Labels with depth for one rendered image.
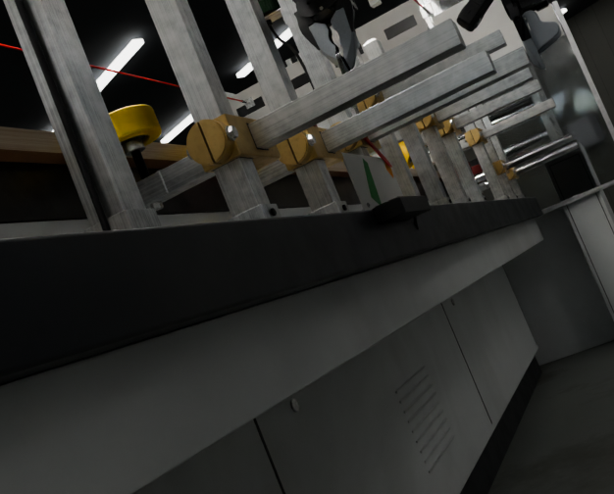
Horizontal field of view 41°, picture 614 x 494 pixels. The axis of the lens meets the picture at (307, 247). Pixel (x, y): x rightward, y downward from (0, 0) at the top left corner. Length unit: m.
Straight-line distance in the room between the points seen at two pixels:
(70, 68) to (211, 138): 0.23
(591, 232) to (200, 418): 3.05
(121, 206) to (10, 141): 0.29
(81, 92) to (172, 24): 0.28
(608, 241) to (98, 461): 3.19
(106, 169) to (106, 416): 0.20
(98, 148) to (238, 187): 0.26
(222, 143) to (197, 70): 0.10
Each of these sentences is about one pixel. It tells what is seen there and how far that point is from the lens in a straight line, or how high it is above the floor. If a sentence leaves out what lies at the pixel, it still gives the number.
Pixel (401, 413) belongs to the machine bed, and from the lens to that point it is 1.73.
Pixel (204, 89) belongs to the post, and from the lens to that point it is 0.94.
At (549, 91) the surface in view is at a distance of 3.64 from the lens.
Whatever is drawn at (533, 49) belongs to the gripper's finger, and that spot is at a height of 0.85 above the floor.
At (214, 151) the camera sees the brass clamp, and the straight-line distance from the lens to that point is 0.89.
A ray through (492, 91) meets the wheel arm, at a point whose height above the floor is 0.94.
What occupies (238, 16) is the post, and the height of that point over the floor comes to 1.02.
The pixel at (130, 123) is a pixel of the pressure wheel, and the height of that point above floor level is 0.88.
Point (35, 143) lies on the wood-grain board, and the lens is 0.97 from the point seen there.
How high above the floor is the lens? 0.59
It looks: 5 degrees up
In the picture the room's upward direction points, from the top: 22 degrees counter-clockwise
